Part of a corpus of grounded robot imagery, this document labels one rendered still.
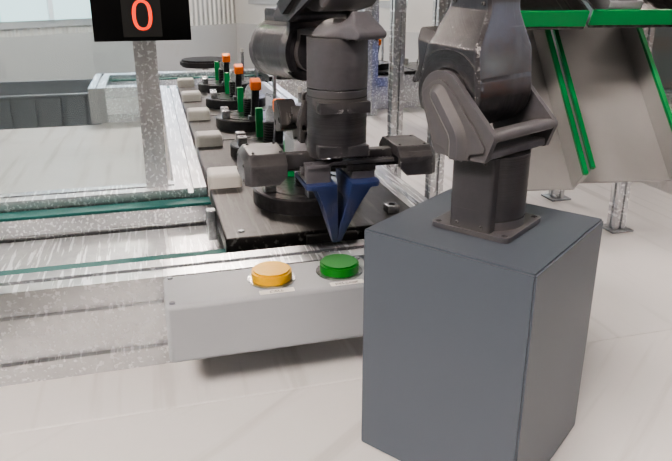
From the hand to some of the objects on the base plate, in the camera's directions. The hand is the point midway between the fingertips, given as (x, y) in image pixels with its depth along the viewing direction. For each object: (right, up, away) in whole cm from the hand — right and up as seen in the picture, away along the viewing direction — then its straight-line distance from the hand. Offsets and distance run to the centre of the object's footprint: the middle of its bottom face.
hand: (335, 209), depth 66 cm
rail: (-26, -16, +4) cm, 31 cm away
